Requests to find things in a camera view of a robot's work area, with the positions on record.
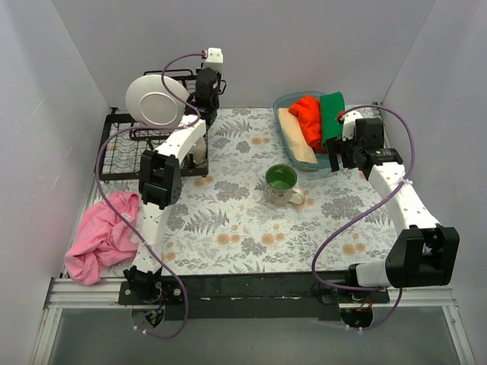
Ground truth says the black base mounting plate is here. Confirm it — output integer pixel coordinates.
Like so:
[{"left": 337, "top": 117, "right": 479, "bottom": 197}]
[{"left": 118, "top": 271, "right": 390, "bottom": 321}]

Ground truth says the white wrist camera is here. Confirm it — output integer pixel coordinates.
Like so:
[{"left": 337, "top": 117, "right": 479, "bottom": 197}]
[
  {"left": 337, "top": 110, "right": 363, "bottom": 141},
  {"left": 202, "top": 48, "right": 224, "bottom": 73}
]

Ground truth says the floral patterned table mat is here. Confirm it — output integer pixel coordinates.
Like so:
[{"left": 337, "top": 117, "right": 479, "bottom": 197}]
[{"left": 68, "top": 106, "right": 404, "bottom": 278}]

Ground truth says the cream ceramic cup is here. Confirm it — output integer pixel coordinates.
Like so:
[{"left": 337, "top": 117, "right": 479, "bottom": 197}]
[{"left": 189, "top": 137, "right": 207, "bottom": 165}]

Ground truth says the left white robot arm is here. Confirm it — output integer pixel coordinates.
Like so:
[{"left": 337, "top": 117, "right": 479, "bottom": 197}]
[{"left": 122, "top": 68, "right": 221, "bottom": 304}]

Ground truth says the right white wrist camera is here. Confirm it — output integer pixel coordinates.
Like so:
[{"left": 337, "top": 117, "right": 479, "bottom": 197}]
[{"left": 337, "top": 110, "right": 363, "bottom": 141}]

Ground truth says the clear blue plastic bin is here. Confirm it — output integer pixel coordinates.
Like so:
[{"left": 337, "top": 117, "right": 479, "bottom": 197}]
[{"left": 273, "top": 92, "right": 345, "bottom": 170}]

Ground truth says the beige rolled t shirt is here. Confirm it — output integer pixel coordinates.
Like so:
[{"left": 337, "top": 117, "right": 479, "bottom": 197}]
[{"left": 277, "top": 108, "right": 318, "bottom": 164}]

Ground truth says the pink t shirt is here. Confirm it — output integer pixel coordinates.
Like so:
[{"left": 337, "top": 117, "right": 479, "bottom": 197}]
[{"left": 64, "top": 191, "right": 139, "bottom": 285}]

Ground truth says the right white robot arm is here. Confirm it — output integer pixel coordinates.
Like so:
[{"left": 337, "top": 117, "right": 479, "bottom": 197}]
[{"left": 329, "top": 112, "right": 460, "bottom": 303}]

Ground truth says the floral green-inside mug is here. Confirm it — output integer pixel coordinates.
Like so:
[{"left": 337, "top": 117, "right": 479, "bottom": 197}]
[{"left": 264, "top": 164, "right": 306, "bottom": 206}]

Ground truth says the orange rolled t shirt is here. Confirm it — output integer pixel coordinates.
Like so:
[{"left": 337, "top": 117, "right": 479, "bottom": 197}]
[{"left": 288, "top": 95, "right": 326, "bottom": 153}]

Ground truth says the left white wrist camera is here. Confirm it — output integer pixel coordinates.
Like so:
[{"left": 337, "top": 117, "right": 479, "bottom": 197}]
[{"left": 202, "top": 48, "right": 224, "bottom": 73}]

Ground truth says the aluminium frame rail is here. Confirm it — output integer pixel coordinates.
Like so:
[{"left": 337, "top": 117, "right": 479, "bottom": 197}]
[{"left": 36, "top": 278, "right": 475, "bottom": 364}]

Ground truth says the black wire dish rack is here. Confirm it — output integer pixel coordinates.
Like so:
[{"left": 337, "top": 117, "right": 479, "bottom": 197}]
[{"left": 99, "top": 67, "right": 227, "bottom": 182}]

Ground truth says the green rolled t shirt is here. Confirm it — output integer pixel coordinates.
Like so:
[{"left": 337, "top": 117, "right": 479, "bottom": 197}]
[{"left": 319, "top": 92, "right": 345, "bottom": 151}]

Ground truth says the white round plate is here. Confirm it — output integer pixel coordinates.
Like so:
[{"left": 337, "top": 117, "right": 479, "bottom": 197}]
[{"left": 126, "top": 74, "right": 186, "bottom": 128}]

